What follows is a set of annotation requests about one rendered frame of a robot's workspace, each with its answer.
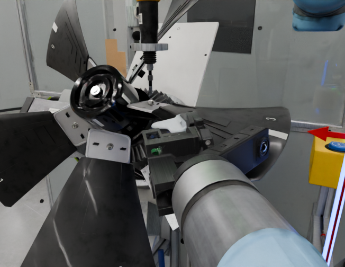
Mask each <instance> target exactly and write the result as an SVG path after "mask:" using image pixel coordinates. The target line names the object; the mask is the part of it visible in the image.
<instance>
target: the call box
mask: <svg viewBox="0 0 345 267"><path fill-rule="evenodd" d="M332 141H337V142H341V143H345V139H339V138H331V137H327V138H326V141H324V140H322V139H320V138H318V137H317V136H315V135H314V137H313V143H312V149H311V155H310V166H309V176H308V182H309V183H310V184H315V185H320V186H325V187H329V188H334V189H337V188H338V184H339V179H340V174H341V170H342V165H343V160H344V156H345V151H338V150H334V149H331V148H329V143H330V142H332Z"/></svg>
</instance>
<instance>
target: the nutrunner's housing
mask: <svg viewBox="0 0 345 267"><path fill-rule="evenodd" d="M138 2H139V29H140V37H141V43H158V29H159V19H158V2H159V1H138ZM156 52H157V51H143V63H145V64H155V63H156V62H157V61H156V60H157V59H156V58H157V57H156V56H157V55H156V54H157V53H156Z"/></svg>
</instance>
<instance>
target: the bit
mask: <svg viewBox="0 0 345 267"><path fill-rule="evenodd" d="M152 80H153V75H152V71H151V70H149V75H148V81H149V95H152Z"/></svg>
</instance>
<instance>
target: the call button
mask: <svg viewBox="0 0 345 267"><path fill-rule="evenodd" d="M329 148H331V149H334V150H338V151H345V143H341V142H337V141H332V142H330V143H329Z"/></svg>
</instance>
